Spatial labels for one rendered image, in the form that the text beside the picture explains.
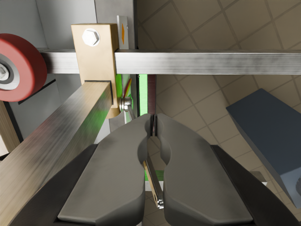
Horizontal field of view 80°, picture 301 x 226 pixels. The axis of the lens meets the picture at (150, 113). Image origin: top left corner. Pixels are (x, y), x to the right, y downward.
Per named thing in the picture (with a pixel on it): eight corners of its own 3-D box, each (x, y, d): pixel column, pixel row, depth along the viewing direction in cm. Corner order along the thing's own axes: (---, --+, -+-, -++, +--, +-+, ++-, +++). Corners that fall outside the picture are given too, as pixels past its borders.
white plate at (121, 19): (128, 15, 37) (120, 15, 28) (133, 125, 49) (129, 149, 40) (125, 15, 37) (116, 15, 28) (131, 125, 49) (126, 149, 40)
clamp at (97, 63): (117, 23, 27) (110, 23, 22) (123, 106, 33) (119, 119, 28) (79, 23, 27) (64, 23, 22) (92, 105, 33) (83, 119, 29)
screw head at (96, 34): (98, 28, 22) (96, 28, 21) (101, 45, 23) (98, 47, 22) (82, 28, 22) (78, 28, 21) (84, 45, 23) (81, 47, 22)
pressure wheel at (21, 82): (64, 29, 29) (18, 36, 19) (74, 77, 33) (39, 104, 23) (15, 29, 29) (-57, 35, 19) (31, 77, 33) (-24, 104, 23)
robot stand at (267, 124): (261, 87, 117) (351, 146, 64) (273, 115, 126) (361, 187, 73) (225, 107, 124) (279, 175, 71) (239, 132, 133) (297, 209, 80)
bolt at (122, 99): (138, 73, 41) (131, 100, 28) (138, 83, 42) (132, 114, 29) (129, 73, 41) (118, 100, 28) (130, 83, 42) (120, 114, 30)
